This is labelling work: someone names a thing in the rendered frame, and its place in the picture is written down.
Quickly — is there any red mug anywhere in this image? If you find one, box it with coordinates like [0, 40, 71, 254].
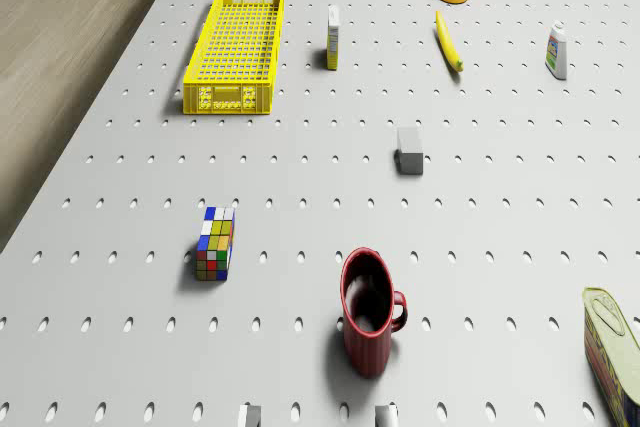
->
[340, 246, 409, 379]

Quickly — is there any grey cube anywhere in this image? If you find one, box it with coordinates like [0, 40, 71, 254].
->
[396, 127, 425, 176]

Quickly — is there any puzzle cube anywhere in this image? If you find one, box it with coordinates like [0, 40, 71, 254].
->
[194, 206, 236, 282]

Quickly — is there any yellow basket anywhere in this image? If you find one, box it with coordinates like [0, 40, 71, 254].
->
[182, 0, 286, 116]

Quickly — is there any white yellow box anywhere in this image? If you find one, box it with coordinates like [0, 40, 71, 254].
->
[326, 4, 341, 71]

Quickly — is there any banana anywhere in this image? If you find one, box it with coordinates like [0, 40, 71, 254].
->
[434, 10, 465, 73]

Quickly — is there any small white bottle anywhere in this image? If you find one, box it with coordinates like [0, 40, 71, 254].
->
[544, 20, 569, 81]

